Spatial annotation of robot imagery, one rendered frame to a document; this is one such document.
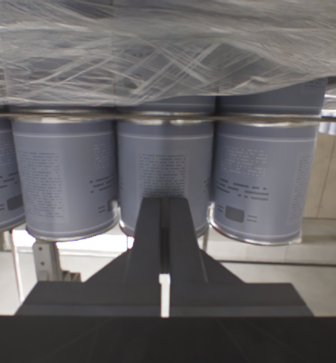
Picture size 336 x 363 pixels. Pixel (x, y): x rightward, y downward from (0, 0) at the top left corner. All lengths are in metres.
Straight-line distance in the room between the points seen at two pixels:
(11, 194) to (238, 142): 0.16
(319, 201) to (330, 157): 0.53
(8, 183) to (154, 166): 0.10
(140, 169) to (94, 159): 0.03
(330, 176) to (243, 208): 3.31
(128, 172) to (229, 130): 0.07
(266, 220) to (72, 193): 0.12
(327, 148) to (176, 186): 3.23
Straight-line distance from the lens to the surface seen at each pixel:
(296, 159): 0.17
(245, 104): 0.16
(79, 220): 0.18
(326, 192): 3.52
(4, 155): 0.20
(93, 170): 0.17
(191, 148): 0.16
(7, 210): 0.21
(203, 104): 0.16
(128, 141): 0.16
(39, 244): 0.41
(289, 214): 0.18
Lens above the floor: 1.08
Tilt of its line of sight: 17 degrees up
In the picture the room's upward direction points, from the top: 177 degrees counter-clockwise
